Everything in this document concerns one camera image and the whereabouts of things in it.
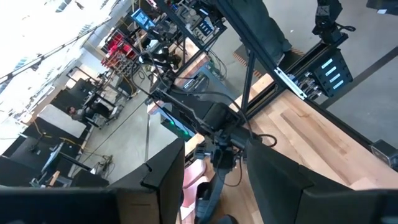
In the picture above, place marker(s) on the blue lit monitor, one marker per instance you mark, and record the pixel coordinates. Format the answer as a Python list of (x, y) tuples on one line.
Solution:
[(143, 19)]

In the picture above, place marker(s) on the pink rubber slide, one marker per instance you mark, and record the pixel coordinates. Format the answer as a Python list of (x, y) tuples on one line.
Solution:
[(194, 174)]

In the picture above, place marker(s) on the black aluminium rig frame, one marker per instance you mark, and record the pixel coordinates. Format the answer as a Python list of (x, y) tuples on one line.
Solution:
[(248, 81)]

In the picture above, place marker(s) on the black floor mat orange stripes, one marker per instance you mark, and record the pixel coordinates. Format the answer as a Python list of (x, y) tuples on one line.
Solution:
[(239, 59)]

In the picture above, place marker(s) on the white topped desk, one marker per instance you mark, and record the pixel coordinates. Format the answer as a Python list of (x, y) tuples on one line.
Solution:
[(60, 121)]

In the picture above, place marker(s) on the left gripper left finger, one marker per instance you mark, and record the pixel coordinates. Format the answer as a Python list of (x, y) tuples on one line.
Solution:
[(164, 186)]

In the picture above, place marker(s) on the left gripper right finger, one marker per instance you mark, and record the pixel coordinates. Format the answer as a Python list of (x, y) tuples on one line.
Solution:
[(273, 186)]

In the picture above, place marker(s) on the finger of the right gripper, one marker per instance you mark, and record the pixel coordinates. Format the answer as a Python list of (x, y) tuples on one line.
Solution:
[(211, 199)]

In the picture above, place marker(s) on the silver metal bracket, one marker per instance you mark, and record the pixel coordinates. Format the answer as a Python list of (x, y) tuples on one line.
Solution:
[(290, 83)]

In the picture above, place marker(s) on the black controller box blue lights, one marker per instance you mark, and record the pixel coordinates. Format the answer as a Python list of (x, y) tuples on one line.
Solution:
[(346, 74)]

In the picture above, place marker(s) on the black desk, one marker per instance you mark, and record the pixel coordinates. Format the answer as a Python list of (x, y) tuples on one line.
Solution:
[(25, 155)]

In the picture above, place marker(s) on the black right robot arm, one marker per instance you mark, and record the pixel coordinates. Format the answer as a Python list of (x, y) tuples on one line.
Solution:
[(199, 109)]

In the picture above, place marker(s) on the red storage bin rack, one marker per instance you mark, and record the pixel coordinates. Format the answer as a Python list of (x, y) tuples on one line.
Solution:
[(119, 46)]

